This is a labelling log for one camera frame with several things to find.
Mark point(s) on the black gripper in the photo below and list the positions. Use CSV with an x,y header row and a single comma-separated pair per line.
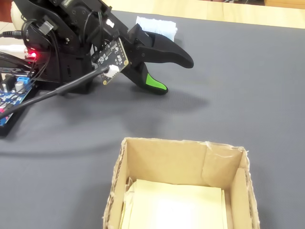
x,y
138,45

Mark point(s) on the light blue cloth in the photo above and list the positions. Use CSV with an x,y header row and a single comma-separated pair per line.
x,y
162,26

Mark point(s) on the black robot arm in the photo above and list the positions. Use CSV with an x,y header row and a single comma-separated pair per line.
x,y
71,35

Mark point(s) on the brown cardboard box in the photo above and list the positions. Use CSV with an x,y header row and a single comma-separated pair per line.
x,y
166,162

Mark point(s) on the grey table mat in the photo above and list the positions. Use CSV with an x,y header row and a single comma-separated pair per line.
x,y
214,107

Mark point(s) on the small board with power jack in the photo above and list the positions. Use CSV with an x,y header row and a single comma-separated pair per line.
x,y
32,55

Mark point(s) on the pale yellow paper sheet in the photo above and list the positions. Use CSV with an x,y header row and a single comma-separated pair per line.
x,y
178,205

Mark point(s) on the blue circuit board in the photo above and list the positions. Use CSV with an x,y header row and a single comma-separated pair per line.
x,y
12,97

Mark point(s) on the cream round object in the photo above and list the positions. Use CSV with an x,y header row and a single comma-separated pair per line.
x,y
17,14

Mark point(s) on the blue circuit board base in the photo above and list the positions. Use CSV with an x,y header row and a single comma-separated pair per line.
x,y
14,124

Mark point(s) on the black camera circuit board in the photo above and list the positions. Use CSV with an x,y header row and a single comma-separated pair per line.
x,y
112,56

